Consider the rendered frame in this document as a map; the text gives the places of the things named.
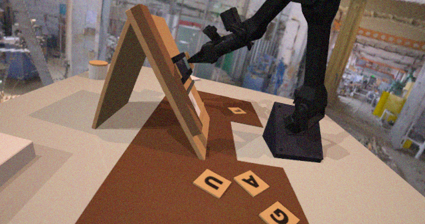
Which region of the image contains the white paper ticket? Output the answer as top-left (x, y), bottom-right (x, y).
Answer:
top-left (189, 91), bottom-right (201, 116)

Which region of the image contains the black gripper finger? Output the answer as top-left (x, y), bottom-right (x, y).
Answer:
top-left (187, 46), bottom-right (210, 63)

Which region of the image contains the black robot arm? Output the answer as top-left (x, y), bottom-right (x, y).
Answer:
top-left (220, 0), bottom-right (340, 136)

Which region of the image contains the wooden a-frame board stand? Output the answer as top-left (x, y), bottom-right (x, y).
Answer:
top-left (92, 4), bottom-right (210, 160)

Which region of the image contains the grey cylindrical canister with orange lid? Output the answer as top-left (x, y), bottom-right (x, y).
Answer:
top-left (88, 60), bottom-right (108, 80)

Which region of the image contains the pale pink flat card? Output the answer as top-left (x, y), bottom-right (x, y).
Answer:
top-left (190, 75), bottom-right (200, 81)

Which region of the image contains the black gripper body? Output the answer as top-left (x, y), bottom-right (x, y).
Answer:
top-left (203, 35), bottom-right (234, 64)

